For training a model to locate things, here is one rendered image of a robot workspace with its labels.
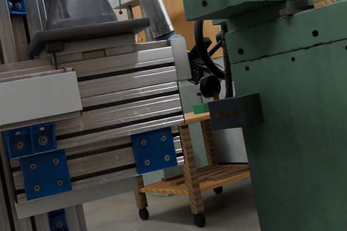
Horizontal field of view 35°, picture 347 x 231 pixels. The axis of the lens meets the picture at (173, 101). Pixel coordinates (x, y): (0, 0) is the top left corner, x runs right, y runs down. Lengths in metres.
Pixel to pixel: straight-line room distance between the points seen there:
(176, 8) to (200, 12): 2.88
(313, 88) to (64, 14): 0.64
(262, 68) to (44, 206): 0.66
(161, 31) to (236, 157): 2.24
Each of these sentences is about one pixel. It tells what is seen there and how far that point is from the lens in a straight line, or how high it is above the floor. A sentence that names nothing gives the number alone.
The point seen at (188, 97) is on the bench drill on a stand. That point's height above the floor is 0.62.
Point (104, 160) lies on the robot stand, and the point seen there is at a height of 0.55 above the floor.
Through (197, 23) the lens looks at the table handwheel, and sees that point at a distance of 1.73.
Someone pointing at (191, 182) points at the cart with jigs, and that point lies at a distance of 2.66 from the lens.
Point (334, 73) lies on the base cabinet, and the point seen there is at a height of 0.64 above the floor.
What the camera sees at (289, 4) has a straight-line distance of 1.45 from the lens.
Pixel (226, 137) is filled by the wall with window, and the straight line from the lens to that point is 4.04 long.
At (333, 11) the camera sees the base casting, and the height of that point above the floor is 0.78.
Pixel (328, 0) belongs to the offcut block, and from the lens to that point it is 1.42.
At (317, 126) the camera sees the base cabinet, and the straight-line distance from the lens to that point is 1.41.
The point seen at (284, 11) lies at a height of 0.81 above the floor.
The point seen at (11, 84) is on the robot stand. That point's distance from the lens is 0.96.
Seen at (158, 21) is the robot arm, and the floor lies 0.91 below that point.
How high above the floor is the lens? 0.66
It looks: 1 degrees down
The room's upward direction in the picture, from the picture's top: 11 degrees counter-clockwise
